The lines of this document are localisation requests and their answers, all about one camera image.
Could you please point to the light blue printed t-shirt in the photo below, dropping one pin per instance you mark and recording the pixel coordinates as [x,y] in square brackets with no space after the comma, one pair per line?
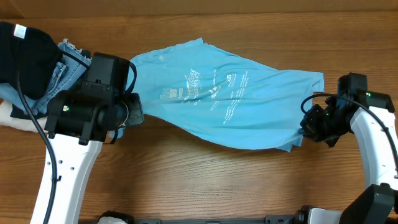
[224,98]

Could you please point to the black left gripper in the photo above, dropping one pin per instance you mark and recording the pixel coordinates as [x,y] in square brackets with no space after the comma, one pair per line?
[136,115]

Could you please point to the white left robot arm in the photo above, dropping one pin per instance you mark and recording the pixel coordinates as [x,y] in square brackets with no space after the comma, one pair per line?
[78,122]

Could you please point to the blue denim jeans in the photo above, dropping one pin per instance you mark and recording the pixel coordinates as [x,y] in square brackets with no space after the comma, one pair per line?
[64,76]

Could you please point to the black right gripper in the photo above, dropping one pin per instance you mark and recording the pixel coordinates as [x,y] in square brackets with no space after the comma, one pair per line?
[311,131]

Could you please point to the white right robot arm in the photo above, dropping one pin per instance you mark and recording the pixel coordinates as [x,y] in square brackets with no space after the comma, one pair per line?
[370,117]

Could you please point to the beige folded cloth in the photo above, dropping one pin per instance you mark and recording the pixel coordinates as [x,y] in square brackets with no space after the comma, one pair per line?
[7,120]

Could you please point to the black folded garment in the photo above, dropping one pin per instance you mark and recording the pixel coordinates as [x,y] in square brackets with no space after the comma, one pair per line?
[33,55]

